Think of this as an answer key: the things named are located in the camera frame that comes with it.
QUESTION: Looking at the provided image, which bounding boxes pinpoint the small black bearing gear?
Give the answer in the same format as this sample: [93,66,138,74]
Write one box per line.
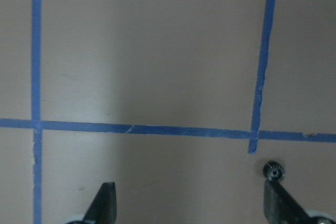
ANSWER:
[262,161,286,182]

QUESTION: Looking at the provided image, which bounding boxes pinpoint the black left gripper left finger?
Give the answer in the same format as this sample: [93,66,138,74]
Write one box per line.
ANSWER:
[82,182,117,224]

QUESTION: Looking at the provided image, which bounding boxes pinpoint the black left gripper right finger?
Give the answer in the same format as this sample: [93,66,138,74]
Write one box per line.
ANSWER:
[264,180,310,224]

